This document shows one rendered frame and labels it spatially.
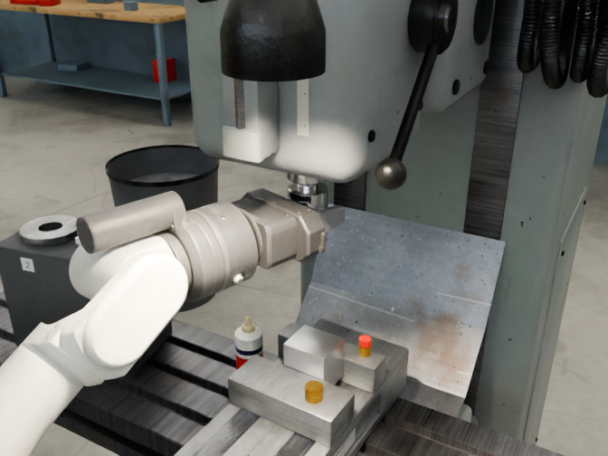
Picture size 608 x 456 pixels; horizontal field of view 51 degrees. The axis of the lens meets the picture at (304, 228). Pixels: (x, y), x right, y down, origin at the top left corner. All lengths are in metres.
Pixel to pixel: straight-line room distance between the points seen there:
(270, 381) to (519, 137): 0.52
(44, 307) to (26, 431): 0.49
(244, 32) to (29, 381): 0.33
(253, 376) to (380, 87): 0.40
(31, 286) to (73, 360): 0.49
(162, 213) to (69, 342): 0.14
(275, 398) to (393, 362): 0.20
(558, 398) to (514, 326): 1.42
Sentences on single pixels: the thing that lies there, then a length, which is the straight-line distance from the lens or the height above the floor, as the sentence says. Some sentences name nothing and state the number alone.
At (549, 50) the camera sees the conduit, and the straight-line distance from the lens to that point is 0.81.
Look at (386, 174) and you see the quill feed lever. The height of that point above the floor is 1.33.
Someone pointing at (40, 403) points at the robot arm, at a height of 1.18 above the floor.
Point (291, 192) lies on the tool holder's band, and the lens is 0.72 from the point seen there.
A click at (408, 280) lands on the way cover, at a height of 0.99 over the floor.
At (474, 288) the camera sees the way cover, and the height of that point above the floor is 1.00.
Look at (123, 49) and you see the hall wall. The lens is 6.84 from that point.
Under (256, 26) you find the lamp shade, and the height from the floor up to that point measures 1.48.
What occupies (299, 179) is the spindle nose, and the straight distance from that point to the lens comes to 0.71.
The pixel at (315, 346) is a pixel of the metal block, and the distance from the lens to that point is 0.82.
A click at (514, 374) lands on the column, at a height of 0.83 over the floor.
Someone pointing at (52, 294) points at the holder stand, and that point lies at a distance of 1.04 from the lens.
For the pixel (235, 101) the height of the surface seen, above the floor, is 1.39.
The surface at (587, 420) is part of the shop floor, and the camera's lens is 2.50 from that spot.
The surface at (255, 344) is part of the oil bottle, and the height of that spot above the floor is 0.99.
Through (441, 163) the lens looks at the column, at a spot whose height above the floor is 1.19.
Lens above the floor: 1.54
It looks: 25 degrees down
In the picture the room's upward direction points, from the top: straight up
